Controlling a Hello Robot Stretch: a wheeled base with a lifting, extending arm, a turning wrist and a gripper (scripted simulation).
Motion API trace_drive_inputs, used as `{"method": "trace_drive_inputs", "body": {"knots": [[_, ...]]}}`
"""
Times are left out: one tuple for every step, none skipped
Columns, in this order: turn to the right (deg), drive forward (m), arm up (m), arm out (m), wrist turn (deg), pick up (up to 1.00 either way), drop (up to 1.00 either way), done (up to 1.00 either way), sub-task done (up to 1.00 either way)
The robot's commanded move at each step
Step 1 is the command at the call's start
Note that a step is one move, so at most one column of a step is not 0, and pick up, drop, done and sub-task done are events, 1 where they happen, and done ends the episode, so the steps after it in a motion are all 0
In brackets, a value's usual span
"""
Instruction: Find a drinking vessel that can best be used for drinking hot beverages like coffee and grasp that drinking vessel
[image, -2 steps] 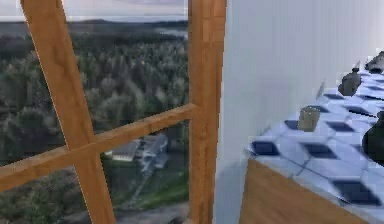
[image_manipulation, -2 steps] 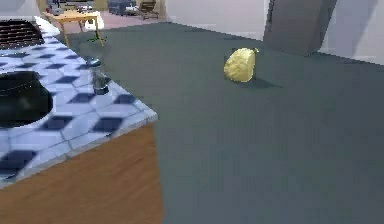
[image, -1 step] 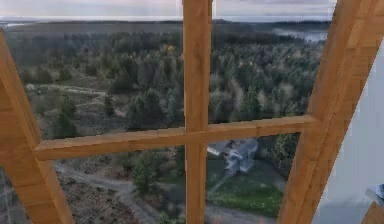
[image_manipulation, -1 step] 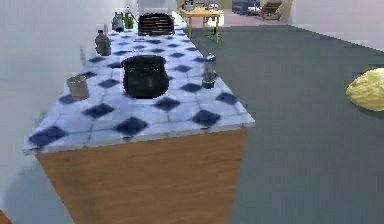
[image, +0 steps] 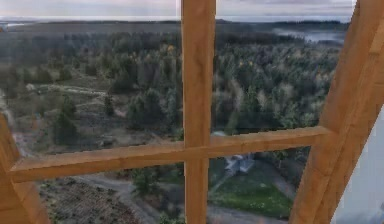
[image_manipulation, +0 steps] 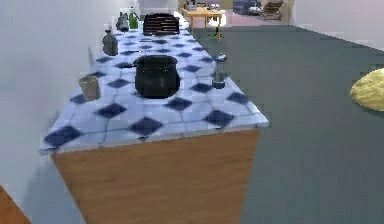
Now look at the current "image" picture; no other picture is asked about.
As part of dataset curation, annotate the wooden framed window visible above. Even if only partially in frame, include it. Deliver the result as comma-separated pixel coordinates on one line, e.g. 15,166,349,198
0,0,384,224

